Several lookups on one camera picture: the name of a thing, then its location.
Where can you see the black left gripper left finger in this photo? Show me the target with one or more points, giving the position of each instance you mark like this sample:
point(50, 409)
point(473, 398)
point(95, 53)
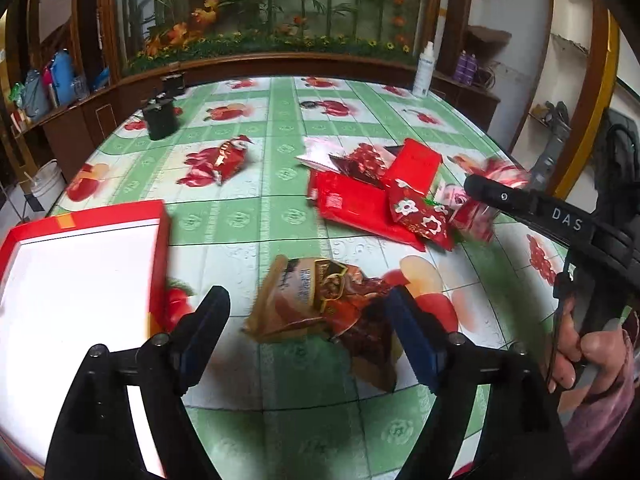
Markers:
point(94, 437)

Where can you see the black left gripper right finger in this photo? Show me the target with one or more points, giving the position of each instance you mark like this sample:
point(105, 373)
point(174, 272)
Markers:
point(522, 436)

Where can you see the pink snack packet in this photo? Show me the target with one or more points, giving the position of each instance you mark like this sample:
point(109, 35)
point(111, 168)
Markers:
point(469, 217)

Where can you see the red flower snack packet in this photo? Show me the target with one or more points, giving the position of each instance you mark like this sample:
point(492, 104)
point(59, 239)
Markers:
point(413, 211)

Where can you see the large red packet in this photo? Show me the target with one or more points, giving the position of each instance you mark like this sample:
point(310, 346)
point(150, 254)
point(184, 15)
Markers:
point(359, 205)

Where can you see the brown snack bag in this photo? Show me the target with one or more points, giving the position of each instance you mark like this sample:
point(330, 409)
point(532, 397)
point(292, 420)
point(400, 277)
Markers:
point(337, 301)

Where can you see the red shiny snack bag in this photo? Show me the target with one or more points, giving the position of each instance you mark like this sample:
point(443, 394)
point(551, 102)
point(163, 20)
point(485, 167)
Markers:
point(215, 165)

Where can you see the white pink packet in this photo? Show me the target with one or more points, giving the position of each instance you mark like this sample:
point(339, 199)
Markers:
point(325, 155)

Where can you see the person's right hand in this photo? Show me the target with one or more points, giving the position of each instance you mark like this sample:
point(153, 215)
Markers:
point(585, 366)

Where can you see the red white tray box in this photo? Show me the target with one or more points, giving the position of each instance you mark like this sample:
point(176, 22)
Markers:
point(94, 276)

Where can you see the purple bottles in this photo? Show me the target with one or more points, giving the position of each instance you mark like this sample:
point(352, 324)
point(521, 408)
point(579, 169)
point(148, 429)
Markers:
point(466, 69)

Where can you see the white plastic bucket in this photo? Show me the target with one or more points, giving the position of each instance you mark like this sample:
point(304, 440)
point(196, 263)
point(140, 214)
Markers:
point(46, 187)

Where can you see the white spray bottle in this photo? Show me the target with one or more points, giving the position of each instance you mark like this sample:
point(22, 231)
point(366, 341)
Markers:
point(424, 71)

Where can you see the black cylindrical container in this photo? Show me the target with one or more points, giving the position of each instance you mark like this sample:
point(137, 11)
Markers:
point(160, 117)

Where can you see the grey kettle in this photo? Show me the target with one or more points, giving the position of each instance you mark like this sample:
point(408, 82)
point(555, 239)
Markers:
point(35, 100)

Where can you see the small black jar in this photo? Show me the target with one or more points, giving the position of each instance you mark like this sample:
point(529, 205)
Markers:
point(173, 84)

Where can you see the blue thermos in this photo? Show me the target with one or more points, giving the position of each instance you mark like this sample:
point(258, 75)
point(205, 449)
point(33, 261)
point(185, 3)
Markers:
point(62, 73)

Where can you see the artificial flower display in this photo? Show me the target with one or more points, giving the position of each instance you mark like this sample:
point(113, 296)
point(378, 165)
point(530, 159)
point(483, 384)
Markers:
point(156, 33)

